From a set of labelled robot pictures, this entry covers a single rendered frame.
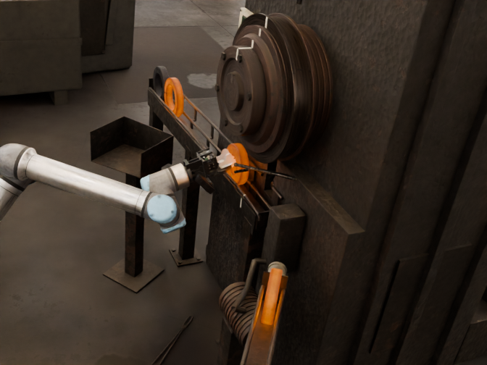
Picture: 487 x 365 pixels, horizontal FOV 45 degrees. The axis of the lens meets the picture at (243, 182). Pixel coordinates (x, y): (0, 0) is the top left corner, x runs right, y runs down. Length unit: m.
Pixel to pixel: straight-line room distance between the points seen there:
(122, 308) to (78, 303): 0.19
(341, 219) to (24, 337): 1.40
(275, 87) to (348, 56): 0.22
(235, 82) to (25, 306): 1.40
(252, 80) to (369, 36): 0.35
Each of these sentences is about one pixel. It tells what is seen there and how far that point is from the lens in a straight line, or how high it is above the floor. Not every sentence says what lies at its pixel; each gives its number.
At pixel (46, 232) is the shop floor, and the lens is 3.07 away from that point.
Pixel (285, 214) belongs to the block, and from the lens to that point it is 1.85.
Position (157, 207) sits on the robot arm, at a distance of 1.91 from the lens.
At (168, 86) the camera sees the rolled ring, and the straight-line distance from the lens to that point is 2.85.
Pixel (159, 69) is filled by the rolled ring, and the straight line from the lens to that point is 2.94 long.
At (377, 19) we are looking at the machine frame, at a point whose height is 1.44.
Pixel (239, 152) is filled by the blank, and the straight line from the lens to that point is 2.13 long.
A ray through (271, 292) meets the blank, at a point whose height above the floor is 0.76.
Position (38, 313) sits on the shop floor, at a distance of 2.65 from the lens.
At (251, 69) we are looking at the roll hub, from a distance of 1.74.
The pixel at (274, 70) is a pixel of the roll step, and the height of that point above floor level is 1.23.
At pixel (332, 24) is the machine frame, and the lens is 1.79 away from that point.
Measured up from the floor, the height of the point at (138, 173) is 0.61.
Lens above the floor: 1.83
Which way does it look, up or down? 31 degrees down
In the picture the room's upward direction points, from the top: 7 degrees clockwise
